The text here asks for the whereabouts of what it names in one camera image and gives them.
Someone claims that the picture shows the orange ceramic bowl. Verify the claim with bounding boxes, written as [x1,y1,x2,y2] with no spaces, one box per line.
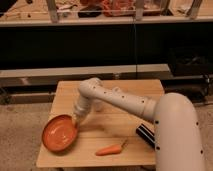
[42,115,78,152]

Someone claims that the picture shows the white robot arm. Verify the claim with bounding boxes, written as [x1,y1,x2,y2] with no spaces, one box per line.
[74,78,206,171]

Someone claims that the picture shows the white plastic cup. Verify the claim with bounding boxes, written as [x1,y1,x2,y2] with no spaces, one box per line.
[93,99,103,112]

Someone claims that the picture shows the orange carrot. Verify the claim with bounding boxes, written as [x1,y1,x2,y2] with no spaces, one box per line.
[95,140,127,156]

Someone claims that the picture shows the black striped rectangular block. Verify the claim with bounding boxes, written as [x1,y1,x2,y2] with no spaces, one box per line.
[136,124,155,148]

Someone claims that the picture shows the black tray on bench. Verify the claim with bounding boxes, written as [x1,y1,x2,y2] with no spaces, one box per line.
[78,6,102,18]

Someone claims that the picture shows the red cloth item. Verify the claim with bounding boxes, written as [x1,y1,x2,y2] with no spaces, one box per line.
[101,0,135,17]

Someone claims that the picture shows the black box on shelf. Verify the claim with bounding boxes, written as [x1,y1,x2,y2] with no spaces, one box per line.
[168,46,213,76]

